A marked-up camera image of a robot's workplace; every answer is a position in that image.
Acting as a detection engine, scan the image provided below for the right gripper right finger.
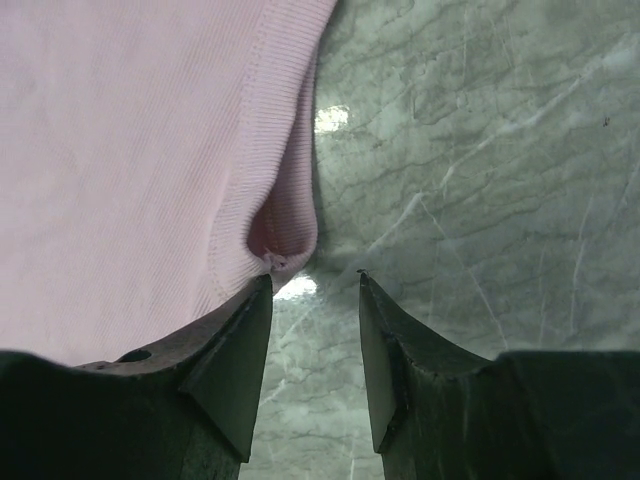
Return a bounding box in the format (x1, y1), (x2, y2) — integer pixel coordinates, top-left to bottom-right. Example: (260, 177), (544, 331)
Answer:
(359, 273), (639, 479)

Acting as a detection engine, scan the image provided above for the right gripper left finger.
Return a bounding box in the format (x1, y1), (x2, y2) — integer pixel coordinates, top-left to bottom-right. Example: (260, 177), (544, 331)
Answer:
(1, 275), (273, 479)

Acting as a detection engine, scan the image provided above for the pink tank top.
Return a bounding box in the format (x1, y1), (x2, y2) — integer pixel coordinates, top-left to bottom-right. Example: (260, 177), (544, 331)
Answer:
(1, 1), (335, 365)

